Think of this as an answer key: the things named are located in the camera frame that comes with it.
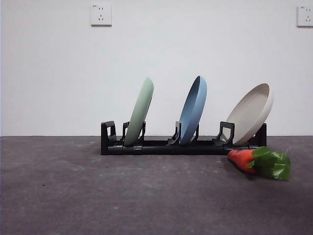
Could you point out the green plate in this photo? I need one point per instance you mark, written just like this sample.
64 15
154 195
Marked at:
139 115

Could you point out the white wall socket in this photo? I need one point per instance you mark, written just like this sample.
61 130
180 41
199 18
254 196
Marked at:
101 14
305 16

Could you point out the orange carrot with green leaves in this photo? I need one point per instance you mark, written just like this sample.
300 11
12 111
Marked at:
240 159

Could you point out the black plate rack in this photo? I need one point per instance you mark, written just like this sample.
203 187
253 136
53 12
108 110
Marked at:
171 149

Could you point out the blue plate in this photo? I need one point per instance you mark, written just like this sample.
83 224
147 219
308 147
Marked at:
193 112

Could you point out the beige plate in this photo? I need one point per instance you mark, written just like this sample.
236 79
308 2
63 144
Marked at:
249 115

